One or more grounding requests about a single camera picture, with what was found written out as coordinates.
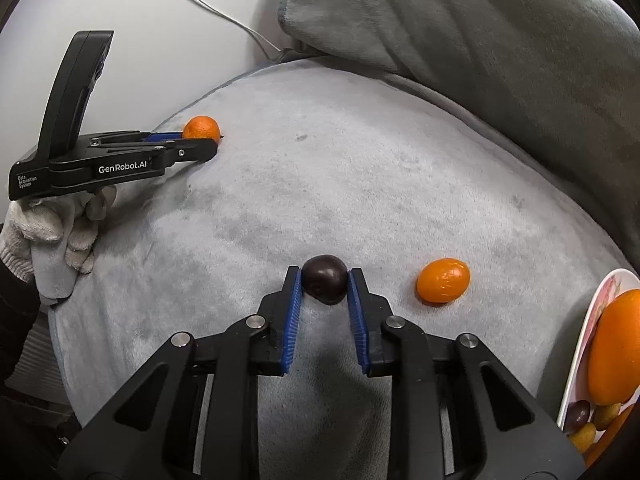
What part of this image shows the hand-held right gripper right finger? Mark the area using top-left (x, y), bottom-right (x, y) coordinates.
top-left (347, 267), bottom-right (586, 480)

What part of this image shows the person's left forearm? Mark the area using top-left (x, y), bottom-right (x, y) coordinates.
top-left (0, 260), bottom-right (51, 396)

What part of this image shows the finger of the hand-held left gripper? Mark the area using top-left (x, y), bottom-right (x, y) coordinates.
top-left (149, 138), bottom-right (221, 166)
top-left (90, 130), bottom-right (186, 146)

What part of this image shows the dark purple plum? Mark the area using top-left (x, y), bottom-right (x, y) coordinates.
top-left (564, 400), bottom-right (592, 433)
top-left (301, 254), bottom-right (349, 306)

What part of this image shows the brown longan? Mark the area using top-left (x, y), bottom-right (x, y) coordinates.
top-left (568, 422), bottom-right (597, 453)
top-left (592, 402), bottom-right (622, 431)

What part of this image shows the grey fleece blanket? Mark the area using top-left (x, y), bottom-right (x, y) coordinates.
top-left (47, 57), bottom-right (640, 480)

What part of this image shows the grey fleece cushion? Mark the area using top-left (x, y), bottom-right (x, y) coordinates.
top-left (277, 0), bottom-right (640, 261)

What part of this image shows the white cable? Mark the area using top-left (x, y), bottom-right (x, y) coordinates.
top-left (149, 0), bottom-right (283, 56)

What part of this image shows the large orange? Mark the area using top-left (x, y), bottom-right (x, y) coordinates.
top-left (587, 289), bottom-right (640, 407)

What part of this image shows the orange cherry tomato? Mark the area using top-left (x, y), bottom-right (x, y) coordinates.
top-left (416, 258), bottom-right (472, 305)

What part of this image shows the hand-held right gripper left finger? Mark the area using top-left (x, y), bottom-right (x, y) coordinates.
top-left (59, 266), bottom-right (303, 480)

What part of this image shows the person's left hand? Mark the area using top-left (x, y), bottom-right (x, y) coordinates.
top-left (0, 182), bottom-right (118, 306)

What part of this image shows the white floral plate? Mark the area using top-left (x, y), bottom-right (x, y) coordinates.
top-left (556, 267), bottom-right (640, 468)

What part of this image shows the small mandarin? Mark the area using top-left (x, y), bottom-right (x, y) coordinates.
top-left (182, 115), bottom-right (223, 142)

